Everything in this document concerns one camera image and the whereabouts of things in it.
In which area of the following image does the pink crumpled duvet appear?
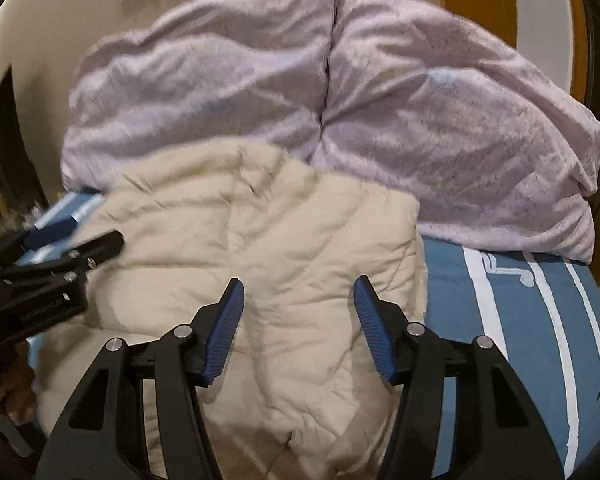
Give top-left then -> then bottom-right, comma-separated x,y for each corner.
60,0 -> 600,263

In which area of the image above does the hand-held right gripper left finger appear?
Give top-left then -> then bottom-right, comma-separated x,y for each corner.
35,277 -> 246,480

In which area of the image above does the dark wardrobe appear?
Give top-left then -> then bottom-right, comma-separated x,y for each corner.
0,66 -> 44,211

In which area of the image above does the person's left hand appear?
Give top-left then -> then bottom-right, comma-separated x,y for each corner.
0,352 -> 39,423

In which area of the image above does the beige puffer jacket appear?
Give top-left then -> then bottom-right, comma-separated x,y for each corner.
27,140 -> 428,480

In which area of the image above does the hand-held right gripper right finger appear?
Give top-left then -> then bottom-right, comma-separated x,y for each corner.
352,275 -> 566,480

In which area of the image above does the blue white striped bed sheet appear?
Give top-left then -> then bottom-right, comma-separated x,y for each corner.
17,192 -> 600,480

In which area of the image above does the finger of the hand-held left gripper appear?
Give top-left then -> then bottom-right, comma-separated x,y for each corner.
0,217 -> 77,262
0,231 -> 126,287

